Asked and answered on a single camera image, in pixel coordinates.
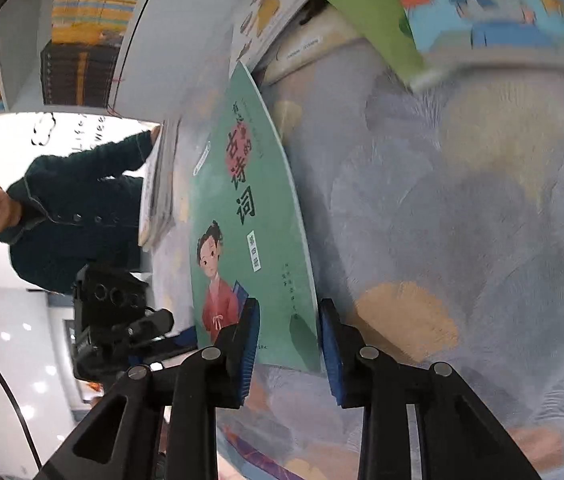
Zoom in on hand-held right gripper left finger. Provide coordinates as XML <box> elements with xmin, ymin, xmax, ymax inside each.
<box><xmin>37</xmin><ymin>297</ymin><xmax>262</xmax><ymax>480</ymax></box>

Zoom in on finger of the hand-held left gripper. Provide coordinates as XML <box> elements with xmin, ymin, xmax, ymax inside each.
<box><xmin>134</xmin><ymin>327</ymin><xmax>199</xmax><ymax>365</ymax></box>

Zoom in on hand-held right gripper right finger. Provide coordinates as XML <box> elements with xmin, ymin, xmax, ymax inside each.
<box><xmin>317</xmin><ymin>298</ymin><xmax>544</xmax><ymax>480</ymax></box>

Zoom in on stack of thin books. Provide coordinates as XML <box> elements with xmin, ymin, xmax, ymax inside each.
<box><xmin>137</xmin><ymin>117</ymin><xmax>183</xmax><ymax>253</ymax></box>

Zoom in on teal book with girl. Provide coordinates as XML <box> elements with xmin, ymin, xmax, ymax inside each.
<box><xmin>189</xmin><ymin>61</ymin><xmax>324</xmax><ymax>375</ymax></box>

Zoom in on white book with orange picture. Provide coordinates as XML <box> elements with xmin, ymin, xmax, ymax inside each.
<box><xmin>229</xmin><ymin>0</ymin><xmax>345</xmax><ymax>68</ymax></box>

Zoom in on green book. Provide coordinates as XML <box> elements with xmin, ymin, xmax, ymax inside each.
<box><xmin>318</xmin><ymin>0</ymin><xmax>430</xmax><ymax>93</ymax></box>

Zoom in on stack of dark shelf books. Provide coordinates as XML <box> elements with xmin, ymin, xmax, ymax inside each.
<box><xmin>39</xmin><ymin>41</ymin><xmax>124</xmax><ymax>107</ymax></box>

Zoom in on fan-patterned tablecloth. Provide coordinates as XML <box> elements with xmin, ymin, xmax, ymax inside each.
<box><xmin>147</xmin><ymin>7</ymin><xmax>564</xmax><ymax>480</ymax></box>

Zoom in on beige book with white label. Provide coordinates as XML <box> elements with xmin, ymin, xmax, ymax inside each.
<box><xmin>254</xmin><ymin>7</ymin><xmax>368</xmax><ymax>86</ymax></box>

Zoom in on black cable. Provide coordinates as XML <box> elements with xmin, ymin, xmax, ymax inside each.
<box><xmin>0</xmin><ymin>322</ymin><xmax>43</xmax><ymax>480</ymax></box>

